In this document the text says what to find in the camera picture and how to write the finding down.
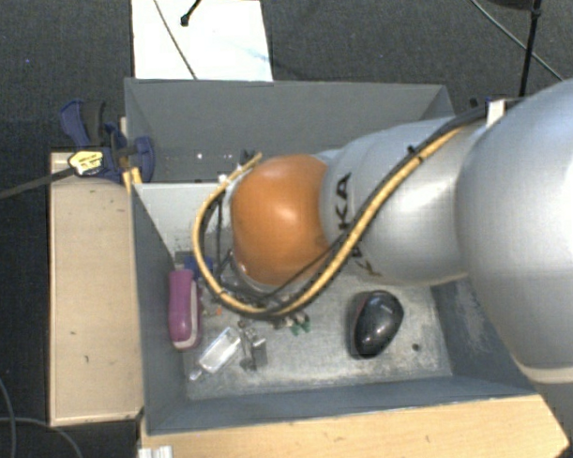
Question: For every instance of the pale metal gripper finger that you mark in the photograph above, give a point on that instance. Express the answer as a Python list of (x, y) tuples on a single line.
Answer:
[(260, 352), (245, 347)]

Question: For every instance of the clear glass bottle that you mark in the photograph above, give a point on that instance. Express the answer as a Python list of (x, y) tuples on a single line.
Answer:
[(220, 352)]

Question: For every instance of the small blue object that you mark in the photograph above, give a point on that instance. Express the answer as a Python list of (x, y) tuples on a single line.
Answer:
[(194, 263)]

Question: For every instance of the purple and white stapler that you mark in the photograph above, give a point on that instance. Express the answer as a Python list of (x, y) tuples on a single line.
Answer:
[(182, 307)]

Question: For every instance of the black computer mouse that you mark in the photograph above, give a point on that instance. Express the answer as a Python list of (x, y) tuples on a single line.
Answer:
[(376, 326)]

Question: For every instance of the pale wood board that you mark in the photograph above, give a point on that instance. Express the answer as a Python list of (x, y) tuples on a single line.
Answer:
[(94, 296)]

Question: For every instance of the grey metal bin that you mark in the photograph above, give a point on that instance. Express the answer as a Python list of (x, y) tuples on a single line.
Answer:
[(282, 120)]

